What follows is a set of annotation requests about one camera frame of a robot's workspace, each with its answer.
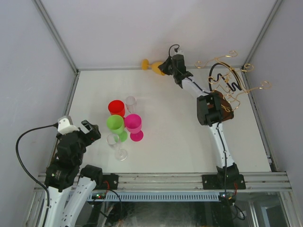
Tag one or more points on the clear wine glass front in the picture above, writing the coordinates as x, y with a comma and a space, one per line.
131, 103

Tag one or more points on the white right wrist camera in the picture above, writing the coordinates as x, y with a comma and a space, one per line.
179, 52

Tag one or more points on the yellow wine glass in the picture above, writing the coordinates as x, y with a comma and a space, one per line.
145, 65

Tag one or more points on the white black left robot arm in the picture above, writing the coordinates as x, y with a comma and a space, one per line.
69, 185

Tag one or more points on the gold wire glass rack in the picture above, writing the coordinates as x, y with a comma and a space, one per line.
230, 83

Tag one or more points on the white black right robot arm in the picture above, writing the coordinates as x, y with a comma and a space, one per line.
210, 113

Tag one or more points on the pink wine glass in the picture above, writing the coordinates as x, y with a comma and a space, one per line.
133, 123

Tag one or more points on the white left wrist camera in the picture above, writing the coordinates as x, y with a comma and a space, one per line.
65, 125

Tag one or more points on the green wine glass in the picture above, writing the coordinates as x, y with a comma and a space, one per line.
116, 125

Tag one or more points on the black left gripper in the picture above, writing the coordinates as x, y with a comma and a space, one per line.
93, 135

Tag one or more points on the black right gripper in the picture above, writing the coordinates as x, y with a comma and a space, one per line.
163, 67

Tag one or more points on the aluminium mounting rail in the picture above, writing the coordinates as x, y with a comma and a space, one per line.
190, 182

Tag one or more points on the red wine glass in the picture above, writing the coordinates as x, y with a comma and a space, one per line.
117, 107

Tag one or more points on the clear wine glass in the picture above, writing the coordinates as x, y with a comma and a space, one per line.
114, 142
131, 103

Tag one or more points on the brown wooden rack base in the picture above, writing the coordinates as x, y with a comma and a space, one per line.
226, 108

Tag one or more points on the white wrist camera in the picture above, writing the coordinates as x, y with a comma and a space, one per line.
65, 125
179, 52

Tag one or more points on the clear wine glass back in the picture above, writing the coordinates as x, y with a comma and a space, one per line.
114, 142

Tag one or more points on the blue slotted cable duct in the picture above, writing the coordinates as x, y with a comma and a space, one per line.
155, 196

